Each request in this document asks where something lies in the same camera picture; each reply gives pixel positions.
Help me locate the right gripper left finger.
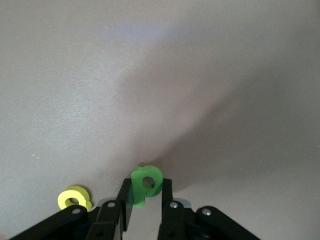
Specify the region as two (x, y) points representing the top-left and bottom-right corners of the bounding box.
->
(7, 178), (134, 240)

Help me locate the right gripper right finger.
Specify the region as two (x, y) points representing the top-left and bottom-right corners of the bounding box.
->
(156, 178), (262, 240)

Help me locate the yellow letter a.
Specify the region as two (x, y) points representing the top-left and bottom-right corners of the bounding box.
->
(57, 184), (93, 211)

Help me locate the green letter p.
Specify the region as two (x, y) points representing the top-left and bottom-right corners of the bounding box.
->
(130, 165), (164, 210)

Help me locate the brown table cover sheet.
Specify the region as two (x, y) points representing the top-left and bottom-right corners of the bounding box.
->
(0, 0), (320, 240)

